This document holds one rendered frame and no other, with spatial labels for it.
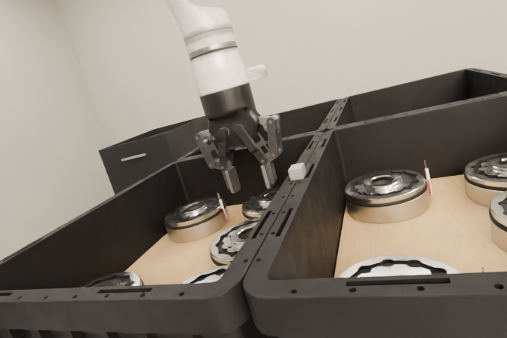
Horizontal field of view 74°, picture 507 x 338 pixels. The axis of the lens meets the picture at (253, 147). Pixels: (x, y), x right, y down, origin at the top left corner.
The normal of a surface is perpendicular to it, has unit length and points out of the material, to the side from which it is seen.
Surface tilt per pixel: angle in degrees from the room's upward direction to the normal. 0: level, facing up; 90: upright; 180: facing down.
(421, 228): 0
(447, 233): 0
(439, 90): 90
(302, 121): 90
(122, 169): 90
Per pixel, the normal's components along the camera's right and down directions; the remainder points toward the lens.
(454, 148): -0.32, 0.27
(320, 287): -0.27, -0.94
